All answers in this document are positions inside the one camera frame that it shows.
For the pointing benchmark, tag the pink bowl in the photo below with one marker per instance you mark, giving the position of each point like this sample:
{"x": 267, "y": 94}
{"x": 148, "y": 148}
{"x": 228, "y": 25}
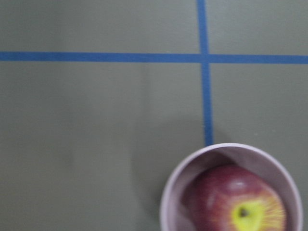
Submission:
{"x": 174, "y": 214}

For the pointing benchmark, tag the red apple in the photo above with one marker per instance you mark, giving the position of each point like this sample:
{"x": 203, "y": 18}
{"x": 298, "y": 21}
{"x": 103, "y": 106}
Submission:
{"x": 231, "y": 198}

